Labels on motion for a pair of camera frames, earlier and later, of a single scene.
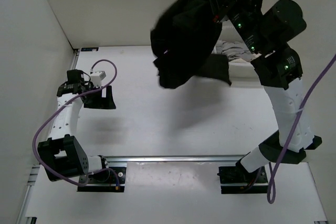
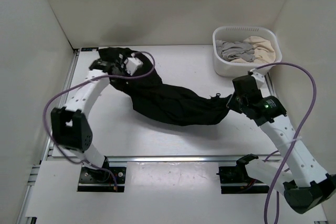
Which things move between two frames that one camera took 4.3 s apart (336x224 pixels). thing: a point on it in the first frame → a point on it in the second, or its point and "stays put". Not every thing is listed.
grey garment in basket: x=234 y=50 stays put
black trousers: x=184 y=36 → x=156 y=98
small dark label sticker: x=90 y=49 stays put
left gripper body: x=93 y=97 → x=122 y=71
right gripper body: x=237 y=9 → x=236 y=103
